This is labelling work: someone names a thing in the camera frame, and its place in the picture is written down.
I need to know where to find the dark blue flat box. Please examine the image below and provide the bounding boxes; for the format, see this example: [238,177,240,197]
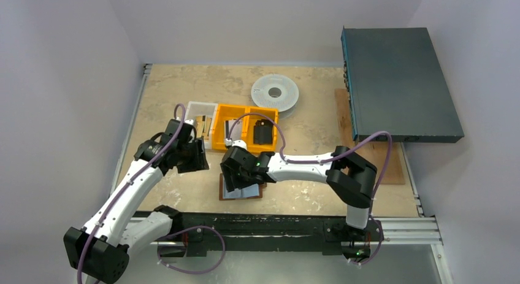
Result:
[341,28,465,143]

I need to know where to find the orange double plastic bin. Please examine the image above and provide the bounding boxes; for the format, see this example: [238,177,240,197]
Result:
[210,104,279,153]

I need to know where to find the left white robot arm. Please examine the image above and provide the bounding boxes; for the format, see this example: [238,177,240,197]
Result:
[64,118,208,283]

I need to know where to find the tan cards in white bin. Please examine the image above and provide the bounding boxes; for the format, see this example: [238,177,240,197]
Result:
[195,115,212,140]

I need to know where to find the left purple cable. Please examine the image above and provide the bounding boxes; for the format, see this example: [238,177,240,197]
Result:
[76,103,188,284]

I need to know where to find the grey filament spool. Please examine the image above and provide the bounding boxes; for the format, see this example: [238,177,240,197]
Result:
[251,74,299,112]

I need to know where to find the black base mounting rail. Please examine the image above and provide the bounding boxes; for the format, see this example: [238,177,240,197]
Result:
[155,205,384,261]

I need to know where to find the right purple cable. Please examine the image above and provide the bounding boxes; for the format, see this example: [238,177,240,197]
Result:
[225,112,393,214]

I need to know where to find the stack of silver cards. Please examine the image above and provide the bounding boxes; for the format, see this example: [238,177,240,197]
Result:
[224,119,243,141]

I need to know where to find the wooden board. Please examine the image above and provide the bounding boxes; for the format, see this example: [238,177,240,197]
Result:
[334,88,407,185]

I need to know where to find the purple cable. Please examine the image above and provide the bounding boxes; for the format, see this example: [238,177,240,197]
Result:
[76,103,188,284]
[225,112,393,214]

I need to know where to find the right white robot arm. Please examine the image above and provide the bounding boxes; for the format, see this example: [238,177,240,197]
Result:
[220,145,378,239]

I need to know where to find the white plastic bin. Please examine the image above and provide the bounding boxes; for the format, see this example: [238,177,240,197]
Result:
[186,101,218,150]

